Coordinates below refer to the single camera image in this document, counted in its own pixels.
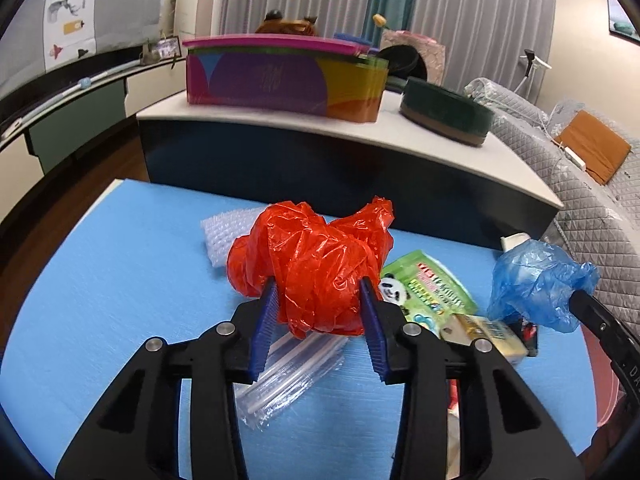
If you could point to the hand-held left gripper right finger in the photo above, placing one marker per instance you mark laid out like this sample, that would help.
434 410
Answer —
372 332

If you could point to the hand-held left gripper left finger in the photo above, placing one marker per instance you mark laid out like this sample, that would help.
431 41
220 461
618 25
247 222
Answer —
265 332

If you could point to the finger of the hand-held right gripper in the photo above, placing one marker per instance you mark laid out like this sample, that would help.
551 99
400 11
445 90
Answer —
597 322

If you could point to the pink bin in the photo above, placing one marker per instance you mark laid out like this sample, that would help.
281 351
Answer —
602 390

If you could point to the blue plastic bag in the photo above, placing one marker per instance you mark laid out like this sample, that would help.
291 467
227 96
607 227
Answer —
535 280

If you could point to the red plastic bag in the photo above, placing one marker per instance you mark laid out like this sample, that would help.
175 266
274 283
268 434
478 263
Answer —
320 260

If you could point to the clear bubble wrap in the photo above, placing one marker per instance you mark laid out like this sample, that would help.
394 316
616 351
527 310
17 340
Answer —
222 235

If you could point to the yellow foil packet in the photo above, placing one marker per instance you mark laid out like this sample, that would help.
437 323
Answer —
485 332

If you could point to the clear plastic packaging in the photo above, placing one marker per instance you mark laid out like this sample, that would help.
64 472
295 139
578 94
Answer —
295 365

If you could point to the green panda snack packet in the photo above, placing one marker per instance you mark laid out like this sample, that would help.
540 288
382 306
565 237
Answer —
430 285

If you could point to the grey quilted sofa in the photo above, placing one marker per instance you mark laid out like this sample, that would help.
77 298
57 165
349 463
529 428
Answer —
590 220

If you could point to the red and white wrapper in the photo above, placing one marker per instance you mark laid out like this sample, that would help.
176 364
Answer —
453 410

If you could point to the white tissue pack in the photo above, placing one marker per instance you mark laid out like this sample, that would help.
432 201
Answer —
515 242

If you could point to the blue mat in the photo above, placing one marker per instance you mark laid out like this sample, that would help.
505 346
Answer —
125 285

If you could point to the white remote control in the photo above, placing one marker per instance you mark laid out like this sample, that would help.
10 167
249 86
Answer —
570 155

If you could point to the orange cushion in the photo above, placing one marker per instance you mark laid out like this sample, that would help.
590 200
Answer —
592 147

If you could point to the white top coffee table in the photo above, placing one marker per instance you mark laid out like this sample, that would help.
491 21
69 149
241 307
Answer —
280 117

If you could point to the dark green bowl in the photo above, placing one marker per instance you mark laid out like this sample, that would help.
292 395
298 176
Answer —
445 110

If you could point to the colourful storage box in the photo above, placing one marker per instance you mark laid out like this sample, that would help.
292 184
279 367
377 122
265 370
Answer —
260 77

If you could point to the white floor lamp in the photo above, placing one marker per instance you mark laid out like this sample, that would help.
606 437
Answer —
531 62

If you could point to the black hat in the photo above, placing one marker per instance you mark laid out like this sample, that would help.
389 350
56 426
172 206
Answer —
400 62

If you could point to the pink gift bag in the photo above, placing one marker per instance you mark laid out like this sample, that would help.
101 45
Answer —
432 55

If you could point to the white and green cabinet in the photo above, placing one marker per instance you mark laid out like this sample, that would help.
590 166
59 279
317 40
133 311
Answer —
65 120

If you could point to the blue plastic bowl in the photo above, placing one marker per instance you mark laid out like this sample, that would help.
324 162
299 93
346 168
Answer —
350 39

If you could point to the small grey figurine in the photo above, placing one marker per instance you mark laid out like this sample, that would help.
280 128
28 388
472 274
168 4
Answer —
147 55

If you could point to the brown glossy ornament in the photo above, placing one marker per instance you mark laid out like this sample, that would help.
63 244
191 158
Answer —
285 25

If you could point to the white rod with blue ball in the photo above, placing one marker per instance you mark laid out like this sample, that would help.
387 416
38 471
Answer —
86 81

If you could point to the yellow flower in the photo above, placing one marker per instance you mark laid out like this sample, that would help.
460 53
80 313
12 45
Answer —
380 21

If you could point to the dry branch decoration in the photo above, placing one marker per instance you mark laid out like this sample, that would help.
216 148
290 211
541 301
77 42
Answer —
172 10

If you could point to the black television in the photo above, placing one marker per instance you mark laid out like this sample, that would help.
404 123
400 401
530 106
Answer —
30 92

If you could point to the grey printed dust cover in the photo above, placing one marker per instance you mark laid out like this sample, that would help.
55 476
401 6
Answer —
115 10

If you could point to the small photo frame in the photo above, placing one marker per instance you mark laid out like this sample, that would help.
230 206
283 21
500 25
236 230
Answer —
166 47

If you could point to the framed wall picture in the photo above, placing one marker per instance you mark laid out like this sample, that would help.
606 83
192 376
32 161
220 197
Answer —
622 20

